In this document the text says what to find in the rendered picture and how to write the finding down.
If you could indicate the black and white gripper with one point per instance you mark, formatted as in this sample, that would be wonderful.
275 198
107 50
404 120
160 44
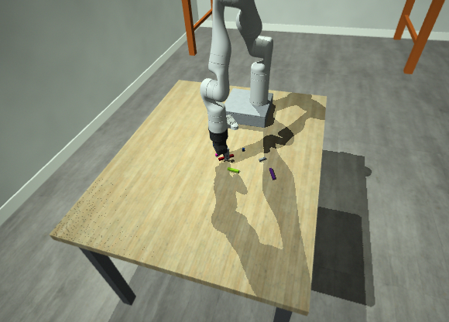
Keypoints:
219 134

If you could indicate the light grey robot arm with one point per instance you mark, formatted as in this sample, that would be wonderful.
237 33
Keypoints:
249 24

